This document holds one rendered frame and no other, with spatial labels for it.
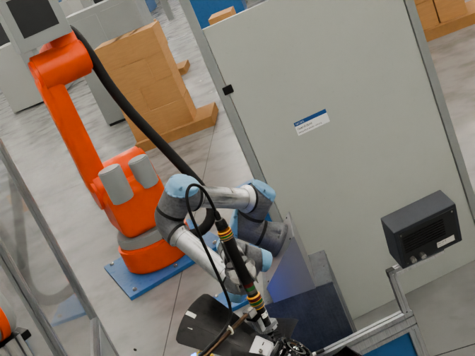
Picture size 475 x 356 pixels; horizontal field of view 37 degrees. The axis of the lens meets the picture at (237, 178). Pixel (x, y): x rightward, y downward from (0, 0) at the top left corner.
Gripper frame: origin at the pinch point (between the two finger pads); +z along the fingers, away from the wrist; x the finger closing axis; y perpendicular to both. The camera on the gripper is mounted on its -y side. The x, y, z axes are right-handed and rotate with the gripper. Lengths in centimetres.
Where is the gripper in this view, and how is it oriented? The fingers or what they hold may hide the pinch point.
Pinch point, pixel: (244, 277)
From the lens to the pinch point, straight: 217.5
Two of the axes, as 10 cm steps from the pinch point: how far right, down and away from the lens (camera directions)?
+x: -9.0, 4.2, -0.8
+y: 3.8, 8.7, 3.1
